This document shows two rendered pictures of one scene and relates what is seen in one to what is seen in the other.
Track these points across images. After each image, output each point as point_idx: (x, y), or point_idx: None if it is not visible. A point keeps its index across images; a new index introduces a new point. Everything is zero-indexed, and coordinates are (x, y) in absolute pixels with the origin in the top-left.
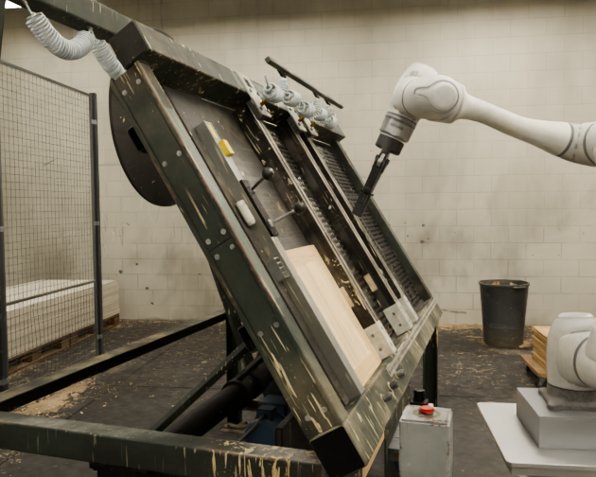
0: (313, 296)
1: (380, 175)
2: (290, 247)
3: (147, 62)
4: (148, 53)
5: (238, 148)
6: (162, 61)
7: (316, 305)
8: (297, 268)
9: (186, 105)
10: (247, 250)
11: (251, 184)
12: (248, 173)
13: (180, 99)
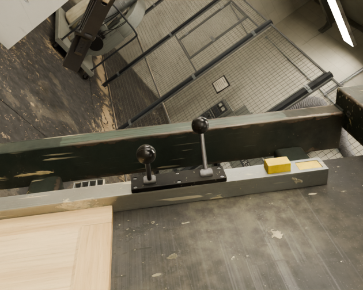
0: (18, 245)
1: (93, 7)
2: (118, 276)
3: (340, 108)
4: (337, 94)
5: None
6: (351, 108)
7: (5, 240)
8: (75, 238)
9: None
10: (117, 130)
11: (258, 245)
12: (288, 252)
13: None
